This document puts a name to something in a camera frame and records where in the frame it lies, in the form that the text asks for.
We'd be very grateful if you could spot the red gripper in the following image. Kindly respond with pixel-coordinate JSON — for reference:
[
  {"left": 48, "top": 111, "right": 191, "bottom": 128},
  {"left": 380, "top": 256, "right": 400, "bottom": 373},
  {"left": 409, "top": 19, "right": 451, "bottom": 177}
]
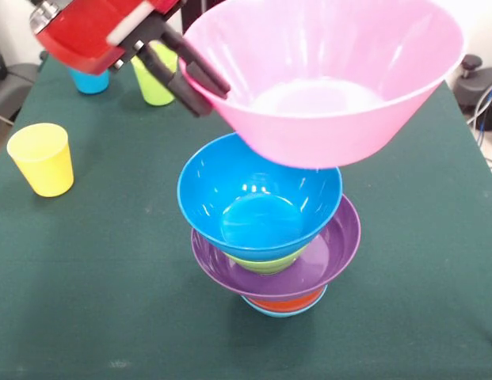
[{"left": 33, "top": 0, "right": 232, "bottom": 119}]

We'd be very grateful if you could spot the large blue plastic bowl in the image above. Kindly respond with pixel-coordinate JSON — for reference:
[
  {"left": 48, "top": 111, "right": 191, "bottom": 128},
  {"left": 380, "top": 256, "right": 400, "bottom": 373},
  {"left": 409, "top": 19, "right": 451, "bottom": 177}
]
[{"left": 177, "top": 132, "right": 344, "bottom": 262}]

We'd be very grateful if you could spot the large pink plastic bowl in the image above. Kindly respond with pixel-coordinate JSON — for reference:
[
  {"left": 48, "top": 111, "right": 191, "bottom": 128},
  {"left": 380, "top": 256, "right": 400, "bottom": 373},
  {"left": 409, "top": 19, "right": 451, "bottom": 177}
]
[{"left": 177, "top": 0, "right": 468, "bottom": 170}]

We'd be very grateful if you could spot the small green plastic bowl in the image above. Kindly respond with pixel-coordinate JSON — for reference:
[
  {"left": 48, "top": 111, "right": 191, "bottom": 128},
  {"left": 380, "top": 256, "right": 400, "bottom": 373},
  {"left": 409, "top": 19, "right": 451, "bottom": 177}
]
[{"left": 225, "top": 245, "right": 310, "bottom": 276}]

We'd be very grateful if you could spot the purple plastic bowl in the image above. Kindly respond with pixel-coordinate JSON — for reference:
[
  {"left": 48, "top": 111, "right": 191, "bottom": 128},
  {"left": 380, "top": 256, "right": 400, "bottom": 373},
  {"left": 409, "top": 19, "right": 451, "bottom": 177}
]
[{"left": 191, "top": 193, "right": 362, "bottom": 302}]

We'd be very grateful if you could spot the orange plastic bowl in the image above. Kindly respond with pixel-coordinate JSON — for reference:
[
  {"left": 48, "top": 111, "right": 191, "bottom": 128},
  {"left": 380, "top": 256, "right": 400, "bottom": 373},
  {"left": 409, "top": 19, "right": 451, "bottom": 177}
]
[{"left": 249, "top": 287, "right": 326, "bottom": 314}]

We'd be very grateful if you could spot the small blue plastic bowl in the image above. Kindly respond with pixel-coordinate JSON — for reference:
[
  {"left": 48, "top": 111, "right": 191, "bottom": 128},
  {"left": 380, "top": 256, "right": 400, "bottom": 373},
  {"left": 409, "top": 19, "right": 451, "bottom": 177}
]
[{"left": 242, "top": 291, "right": 330, "bottom": 318}]

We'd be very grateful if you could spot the lime green plastic cup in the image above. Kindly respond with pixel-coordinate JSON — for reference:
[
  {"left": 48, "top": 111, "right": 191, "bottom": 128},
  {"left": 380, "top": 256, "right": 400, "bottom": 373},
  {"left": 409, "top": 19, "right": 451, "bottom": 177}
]
[{"left": 130, "top": 41, "right": 179, "bottom": 107}]

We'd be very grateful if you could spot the blue plastic cup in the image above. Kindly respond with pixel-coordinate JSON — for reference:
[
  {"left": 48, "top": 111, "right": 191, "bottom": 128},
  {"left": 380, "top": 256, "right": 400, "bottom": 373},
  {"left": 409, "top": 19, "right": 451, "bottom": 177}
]
[{"left": 67, "top": 66, "right": 111, "bottom": 95}]

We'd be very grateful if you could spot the yellow plastic cup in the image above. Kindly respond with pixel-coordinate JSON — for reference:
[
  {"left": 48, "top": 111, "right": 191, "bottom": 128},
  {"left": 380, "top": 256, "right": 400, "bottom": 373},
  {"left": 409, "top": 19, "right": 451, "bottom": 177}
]
[{"left": 6, "top": 122, "right": 75, "bottom": 198}]

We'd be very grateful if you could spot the black chair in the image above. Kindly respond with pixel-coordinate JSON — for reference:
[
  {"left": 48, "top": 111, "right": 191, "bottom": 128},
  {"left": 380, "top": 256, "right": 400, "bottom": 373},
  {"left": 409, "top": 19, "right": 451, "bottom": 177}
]
[{"left": 0, "top": 27, "right": 47, "bottom": 124}]

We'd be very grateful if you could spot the dark green tablecloth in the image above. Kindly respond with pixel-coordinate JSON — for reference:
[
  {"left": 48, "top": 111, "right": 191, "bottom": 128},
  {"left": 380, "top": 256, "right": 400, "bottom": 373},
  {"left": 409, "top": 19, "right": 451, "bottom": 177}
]
[{"left": 0, "top": 42, "right": 492, "bottom": 380}]

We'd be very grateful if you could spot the black equipment base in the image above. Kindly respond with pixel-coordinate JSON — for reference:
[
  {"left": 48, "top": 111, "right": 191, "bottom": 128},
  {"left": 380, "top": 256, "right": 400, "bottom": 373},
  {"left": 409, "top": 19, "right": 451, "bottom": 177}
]
[{"left": 453, "top": 54, "right": 492, "bottom": 131}]

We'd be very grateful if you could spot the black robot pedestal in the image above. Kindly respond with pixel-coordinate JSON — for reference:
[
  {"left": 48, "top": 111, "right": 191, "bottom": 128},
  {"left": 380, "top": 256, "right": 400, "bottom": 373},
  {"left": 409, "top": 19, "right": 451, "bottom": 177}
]
[{"left": 180, "top": 0, "right": 215, "bottom": 36}]

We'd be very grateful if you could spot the blue cable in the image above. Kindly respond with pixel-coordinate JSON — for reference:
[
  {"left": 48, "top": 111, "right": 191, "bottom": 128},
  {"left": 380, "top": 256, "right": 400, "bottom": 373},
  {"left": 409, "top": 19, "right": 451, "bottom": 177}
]
[{"left": 467, "top": 78, "right": 492, "bottom": 134}]

